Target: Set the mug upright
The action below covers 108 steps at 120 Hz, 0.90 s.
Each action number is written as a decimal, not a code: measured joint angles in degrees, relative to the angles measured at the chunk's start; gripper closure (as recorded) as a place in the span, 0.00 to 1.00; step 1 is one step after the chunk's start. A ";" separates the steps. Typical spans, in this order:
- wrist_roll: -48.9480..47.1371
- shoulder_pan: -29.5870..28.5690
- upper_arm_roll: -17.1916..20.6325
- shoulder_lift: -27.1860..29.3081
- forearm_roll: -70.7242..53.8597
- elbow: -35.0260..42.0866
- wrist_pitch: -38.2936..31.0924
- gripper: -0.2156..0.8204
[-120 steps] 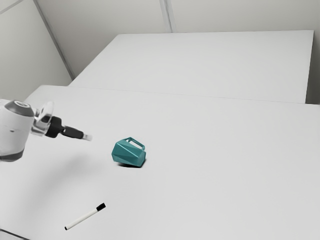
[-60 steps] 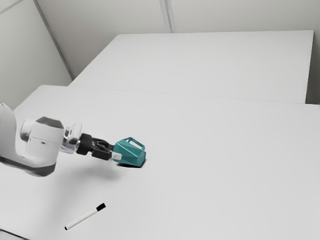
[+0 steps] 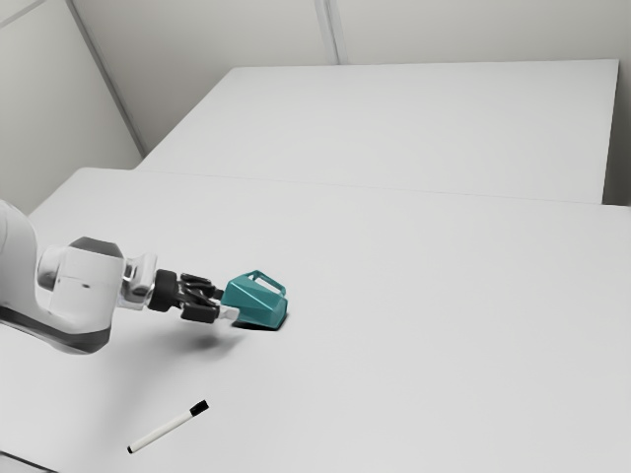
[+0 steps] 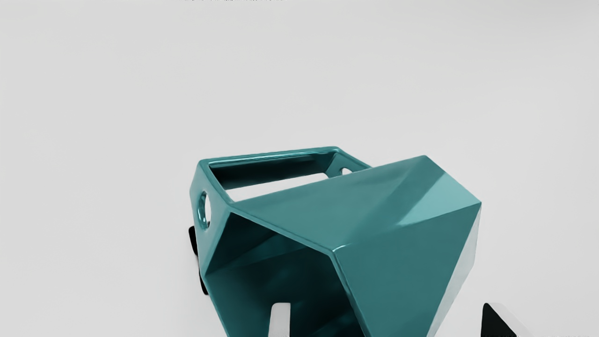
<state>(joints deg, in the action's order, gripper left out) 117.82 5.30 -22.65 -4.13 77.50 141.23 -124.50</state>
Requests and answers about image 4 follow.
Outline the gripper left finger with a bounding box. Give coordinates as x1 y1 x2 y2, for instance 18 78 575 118
270 302 292 337

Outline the teal faceted mug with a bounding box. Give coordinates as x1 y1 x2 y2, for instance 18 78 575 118
189 146 482 337

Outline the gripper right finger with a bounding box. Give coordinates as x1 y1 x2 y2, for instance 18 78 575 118
481 302 534 337

